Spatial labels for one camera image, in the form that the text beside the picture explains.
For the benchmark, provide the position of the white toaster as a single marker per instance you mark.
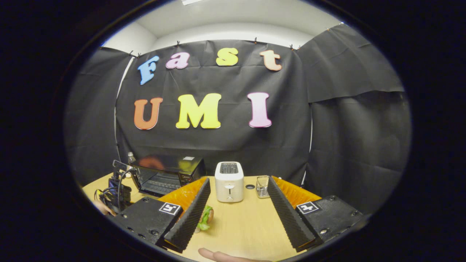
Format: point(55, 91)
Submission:
point(229, 185)

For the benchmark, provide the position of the clear plastic water bottle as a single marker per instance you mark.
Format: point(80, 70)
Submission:
point(131, 158)

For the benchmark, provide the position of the metal mesh cup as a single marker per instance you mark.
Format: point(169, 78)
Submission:
point(262, 187)

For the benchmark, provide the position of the sandwich with lettuce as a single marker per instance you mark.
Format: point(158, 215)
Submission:
point(206, 218)

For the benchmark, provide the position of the black electric oven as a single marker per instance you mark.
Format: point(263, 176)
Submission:
point(189, 169)

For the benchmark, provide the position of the small black round cap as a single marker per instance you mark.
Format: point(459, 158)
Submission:
point(250, 186)

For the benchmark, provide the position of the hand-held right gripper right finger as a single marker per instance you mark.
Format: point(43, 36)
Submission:
point(287, 218)

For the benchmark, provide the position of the black backdrop cloth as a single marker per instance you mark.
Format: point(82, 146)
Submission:
point(225, 145)

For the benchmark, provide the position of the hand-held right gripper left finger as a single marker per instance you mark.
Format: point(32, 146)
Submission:
point(191, 222)

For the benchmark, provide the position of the ceiling light panel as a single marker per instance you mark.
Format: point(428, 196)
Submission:
point(192, 2)

